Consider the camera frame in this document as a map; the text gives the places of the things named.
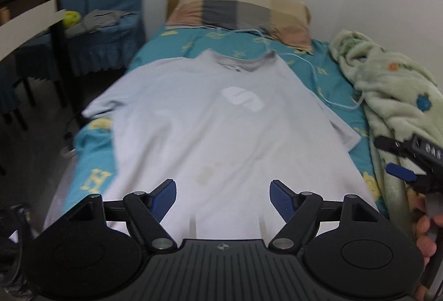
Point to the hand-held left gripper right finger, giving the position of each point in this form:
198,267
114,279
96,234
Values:
282,200

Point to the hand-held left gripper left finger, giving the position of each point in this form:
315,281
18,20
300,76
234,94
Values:
164,200

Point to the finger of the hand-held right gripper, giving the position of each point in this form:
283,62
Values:
392,144
400,172

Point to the light grey t-shirt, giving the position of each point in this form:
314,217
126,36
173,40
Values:
214,135

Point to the grey clothes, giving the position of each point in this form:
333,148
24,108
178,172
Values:
100,20

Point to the person's right hand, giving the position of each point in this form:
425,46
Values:
425,235

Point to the green fleece blanket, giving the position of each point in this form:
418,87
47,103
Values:
398,90

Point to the plaid pillow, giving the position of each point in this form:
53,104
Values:
238,6

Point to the yellow-green ball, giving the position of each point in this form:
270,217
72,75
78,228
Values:
71,18

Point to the dark table with white edge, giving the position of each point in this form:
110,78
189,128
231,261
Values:
24,20

